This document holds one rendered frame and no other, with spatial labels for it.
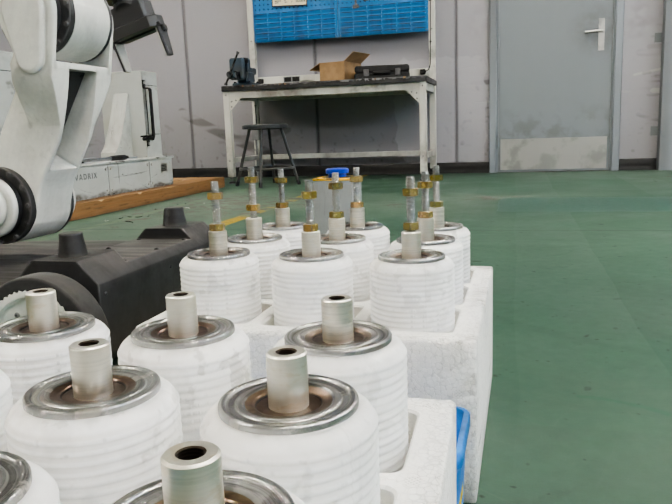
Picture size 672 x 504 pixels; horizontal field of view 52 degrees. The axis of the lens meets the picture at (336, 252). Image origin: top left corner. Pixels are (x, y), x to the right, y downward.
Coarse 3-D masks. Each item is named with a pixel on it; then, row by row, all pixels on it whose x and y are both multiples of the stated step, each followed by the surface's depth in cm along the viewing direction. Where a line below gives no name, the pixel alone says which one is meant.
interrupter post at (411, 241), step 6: (402, 234) 77; (408, 234) 76; (414, 234) 76; (420, 234) 77; (402, 240) 77; (408, 240) 76; (414, 240) 76; (420, 240) 77; (402, 246) 77; (408, 246) 77; (414, 246) 76; (420, 246) 77; (402, 252) 77; (408, 252) 77; (414, 252) 77; (420, 252) 77; (408, 258) 77; (414, 258) 77
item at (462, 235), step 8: (440, 232) 96; (448, 232) 96; (456, 232) 97; (464, 232) 97; (464, 240) 97; (464, 248) 97; (464, 256) 98; (464, 264) 98; (464, 272) 98; (464, 280) 98
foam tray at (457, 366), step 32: (480, 288) 92; (256, 320) 80; (480, 320) 78; (256, 352) 76; (416, 352) 72; (448, 352) 71; (480, 352) 77; (416, 384) 72; (448, 384) 71; (480, 384) 77; (480, 416) 78; (480, 448) 79
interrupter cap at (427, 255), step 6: (384, 252) 79; (390, 252) 80; (396, 252) 80; (426, 252) 79; (432, 252) 79; (438, 252) 79; (378, 258) 77; (384, 258) 76; (390, 258) 76; (396, 258) 76; (402, 258) 77; (420, 258) 75; (426, 258) 75; (432, 258) 75; (438, 258) 75; (444, 258) 76
